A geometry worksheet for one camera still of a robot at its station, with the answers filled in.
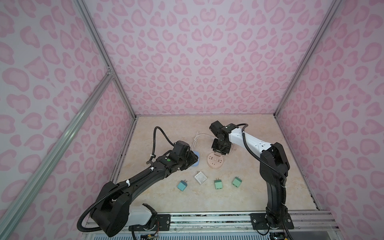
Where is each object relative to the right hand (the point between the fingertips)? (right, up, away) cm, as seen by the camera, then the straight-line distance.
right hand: (214, 151), depth 92 cm
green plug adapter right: (+12, -17, -6) cm, 21 cm away
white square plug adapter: (-9, -14, -6) cm, 17 cm away
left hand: (-9, -3, -9) cm, 13 cm away
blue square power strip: (-11, -7, 0) cm, 13 cm away
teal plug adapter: (-19, -18, -8) cm, 27 cm away
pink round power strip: (+1, -6, +1) cm, 6 cm away
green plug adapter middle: (+2, -17, -7) cm, 19 cm away
